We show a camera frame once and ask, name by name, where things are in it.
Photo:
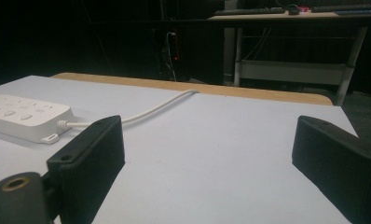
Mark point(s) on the white power strip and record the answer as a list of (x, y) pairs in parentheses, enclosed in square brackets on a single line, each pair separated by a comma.
[(22, 116)]

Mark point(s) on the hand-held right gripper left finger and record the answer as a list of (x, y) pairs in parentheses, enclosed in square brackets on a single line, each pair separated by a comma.
[(90, 161)]

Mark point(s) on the black keyboard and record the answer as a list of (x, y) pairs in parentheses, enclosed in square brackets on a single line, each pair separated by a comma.
[(249, 11), (345, 7)]

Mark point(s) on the white metal frame desk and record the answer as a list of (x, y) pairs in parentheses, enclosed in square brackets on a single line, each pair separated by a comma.
[(298, 67)]

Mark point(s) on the black computer mouse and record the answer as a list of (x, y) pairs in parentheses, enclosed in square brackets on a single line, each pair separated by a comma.
[(294, 10)]

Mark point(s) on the white mat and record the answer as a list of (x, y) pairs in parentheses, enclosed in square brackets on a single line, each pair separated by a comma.
[(199, 149)]

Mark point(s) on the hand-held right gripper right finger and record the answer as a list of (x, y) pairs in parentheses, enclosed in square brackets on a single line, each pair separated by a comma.
[(339, 161)]

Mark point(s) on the dark equipment with red light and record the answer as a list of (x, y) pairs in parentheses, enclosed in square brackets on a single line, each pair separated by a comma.
[(171, 53)]

